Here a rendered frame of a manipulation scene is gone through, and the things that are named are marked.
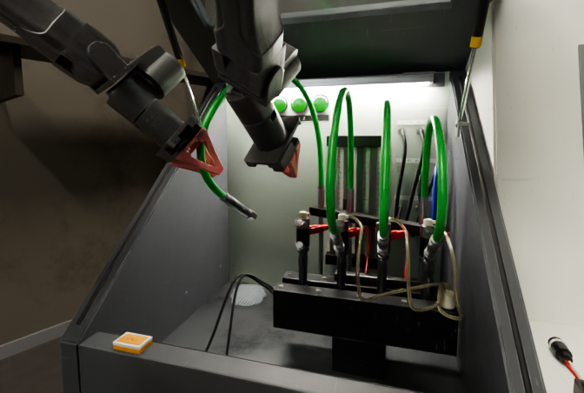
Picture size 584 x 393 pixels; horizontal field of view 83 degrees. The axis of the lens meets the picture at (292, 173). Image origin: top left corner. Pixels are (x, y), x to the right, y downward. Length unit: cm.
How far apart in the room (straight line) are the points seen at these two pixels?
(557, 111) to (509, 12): 21
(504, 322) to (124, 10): 278
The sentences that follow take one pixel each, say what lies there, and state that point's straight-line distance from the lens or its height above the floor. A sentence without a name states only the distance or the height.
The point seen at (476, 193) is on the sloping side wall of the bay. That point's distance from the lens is 67.
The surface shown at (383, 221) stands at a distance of 52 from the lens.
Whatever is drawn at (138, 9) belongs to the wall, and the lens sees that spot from 295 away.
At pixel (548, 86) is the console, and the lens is 77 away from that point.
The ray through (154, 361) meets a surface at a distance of 61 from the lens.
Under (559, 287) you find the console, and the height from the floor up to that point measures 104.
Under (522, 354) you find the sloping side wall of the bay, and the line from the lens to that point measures 55.
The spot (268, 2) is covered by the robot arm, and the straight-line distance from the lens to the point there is 35.
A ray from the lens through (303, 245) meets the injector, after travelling 68.
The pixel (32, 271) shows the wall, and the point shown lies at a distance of 266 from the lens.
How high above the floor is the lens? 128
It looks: 6 degrees down
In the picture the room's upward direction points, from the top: straight up
